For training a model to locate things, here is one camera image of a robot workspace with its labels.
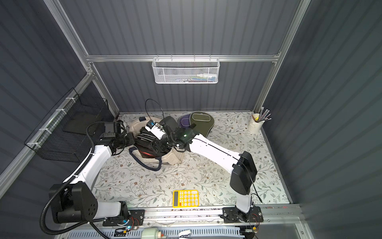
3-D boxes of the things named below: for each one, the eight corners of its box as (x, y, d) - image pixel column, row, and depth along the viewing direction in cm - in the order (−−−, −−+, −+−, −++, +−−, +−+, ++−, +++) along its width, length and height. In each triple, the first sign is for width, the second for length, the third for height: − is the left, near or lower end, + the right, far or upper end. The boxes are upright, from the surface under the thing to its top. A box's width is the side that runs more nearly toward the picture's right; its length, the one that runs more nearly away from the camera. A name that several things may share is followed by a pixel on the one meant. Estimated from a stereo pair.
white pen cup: (248, 133, 110) (252, 123, 101) (245, 123, 116) (249, 113, 107) (260, 133, 110) (265, 123, 101) (256, 123, 116) (261, 113, 107)
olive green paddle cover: (189, 136, 107) (189, 133, 104) (190, 115, 121) (189, 111, 118) (214, 136, 107) (215, 133, 104) (212, 115, 121) (212, 111, 118)
